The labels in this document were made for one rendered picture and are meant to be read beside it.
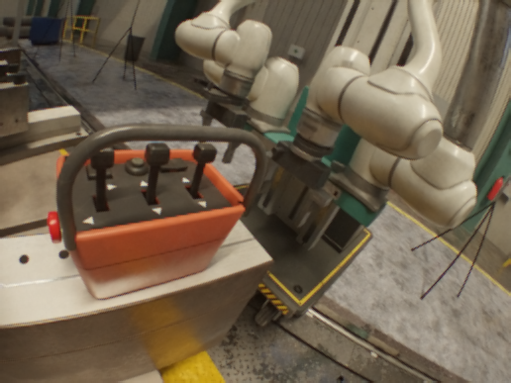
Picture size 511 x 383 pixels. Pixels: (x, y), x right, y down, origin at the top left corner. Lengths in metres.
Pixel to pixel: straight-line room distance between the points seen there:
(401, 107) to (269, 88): 0.62
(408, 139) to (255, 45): 0.44
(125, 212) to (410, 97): 0.38
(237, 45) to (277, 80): 0.30
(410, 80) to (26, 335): 0.60
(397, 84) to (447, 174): 0.28
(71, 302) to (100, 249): 0.12
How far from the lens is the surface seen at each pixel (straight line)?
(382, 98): 0.38
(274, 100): 0.91
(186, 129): 0.18
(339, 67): 0.48
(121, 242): 0.22
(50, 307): 0.32
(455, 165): 0.61
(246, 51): 0.65
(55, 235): 0.28
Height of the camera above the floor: 0.96
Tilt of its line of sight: 29 degrees down
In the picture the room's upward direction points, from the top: 24 degrees clockwise
